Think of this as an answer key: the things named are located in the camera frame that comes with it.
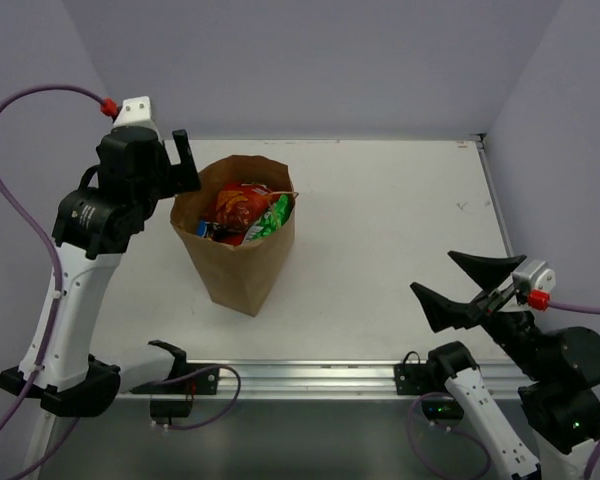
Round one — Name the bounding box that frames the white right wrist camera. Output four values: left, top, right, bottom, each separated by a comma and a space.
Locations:
511, 259, 556, 304

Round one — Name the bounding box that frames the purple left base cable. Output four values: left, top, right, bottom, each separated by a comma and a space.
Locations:
149, 366, 242, 432

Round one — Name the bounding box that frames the green snack bag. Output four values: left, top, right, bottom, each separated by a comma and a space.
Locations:
242, 194, 293, 244

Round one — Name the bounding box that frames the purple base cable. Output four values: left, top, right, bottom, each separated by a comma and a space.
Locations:
404, 392, 494, 471
149, 366, 242, 432

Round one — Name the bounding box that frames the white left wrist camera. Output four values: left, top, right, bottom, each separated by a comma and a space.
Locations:
113, 96, 158, 132

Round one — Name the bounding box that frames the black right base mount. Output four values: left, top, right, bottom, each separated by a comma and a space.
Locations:
393, 350, 464, 426

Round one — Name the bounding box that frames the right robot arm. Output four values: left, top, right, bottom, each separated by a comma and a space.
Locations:
394, 251, 600, 479

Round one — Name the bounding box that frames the red Doritos chip bag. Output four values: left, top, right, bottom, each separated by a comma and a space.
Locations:
201, 182, 279, 233

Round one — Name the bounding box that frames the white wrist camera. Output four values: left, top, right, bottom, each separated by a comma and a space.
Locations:
511, 259, 556, 304
113, 96, 158, 132

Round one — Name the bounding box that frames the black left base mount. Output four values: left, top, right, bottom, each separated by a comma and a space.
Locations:
149, 368, 219, 424

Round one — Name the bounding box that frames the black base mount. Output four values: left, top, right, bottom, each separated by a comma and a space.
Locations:
149, 368, 219, 424
393, 350, 464, 426

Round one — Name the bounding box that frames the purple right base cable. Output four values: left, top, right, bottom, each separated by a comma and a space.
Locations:
404, 392, 494, 471

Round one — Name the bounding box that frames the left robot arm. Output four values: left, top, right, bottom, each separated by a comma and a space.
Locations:
0, 126, 201, 418

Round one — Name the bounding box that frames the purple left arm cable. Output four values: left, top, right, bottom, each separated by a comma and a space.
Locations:
0, 85, 119, 461

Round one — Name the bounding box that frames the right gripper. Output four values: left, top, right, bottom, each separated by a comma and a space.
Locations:
412, 247, 552, 379

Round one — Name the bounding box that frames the blue snack bar wrapper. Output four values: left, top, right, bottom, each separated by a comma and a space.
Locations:
195, 220, 216, 239

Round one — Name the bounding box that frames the aluminium front rail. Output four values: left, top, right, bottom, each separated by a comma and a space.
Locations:
114, 358, 536, 401

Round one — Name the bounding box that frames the brown paper bag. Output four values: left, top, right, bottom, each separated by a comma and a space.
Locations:
170, 155, 298, 316

